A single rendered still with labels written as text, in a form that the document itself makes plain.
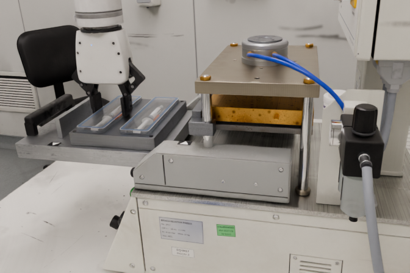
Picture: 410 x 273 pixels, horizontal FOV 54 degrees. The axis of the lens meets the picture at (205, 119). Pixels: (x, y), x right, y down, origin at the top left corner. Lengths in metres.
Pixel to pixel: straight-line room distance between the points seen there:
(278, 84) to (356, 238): 0.25
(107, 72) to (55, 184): 0.44
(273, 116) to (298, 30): 1.62
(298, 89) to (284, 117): 0.07
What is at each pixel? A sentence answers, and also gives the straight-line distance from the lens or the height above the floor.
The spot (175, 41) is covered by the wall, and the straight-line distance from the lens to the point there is 2.41.
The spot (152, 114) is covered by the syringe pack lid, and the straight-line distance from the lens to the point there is 0.78.
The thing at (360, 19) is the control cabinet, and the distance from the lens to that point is 0.53.
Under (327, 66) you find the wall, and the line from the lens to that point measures 2.26.
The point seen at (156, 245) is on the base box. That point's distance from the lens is 0.72.
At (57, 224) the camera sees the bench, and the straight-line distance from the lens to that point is 0.96.
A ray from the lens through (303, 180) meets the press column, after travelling 0.64.
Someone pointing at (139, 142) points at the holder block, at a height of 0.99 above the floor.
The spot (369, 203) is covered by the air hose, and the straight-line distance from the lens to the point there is 0.43.
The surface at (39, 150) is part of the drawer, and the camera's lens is 0.81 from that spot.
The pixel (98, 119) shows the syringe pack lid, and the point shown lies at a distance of 0.78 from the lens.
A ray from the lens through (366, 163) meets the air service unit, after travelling 0.44.
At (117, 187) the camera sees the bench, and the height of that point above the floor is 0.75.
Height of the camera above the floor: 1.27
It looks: 22 degrees down
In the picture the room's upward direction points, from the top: 2 degrees counter-clockwise
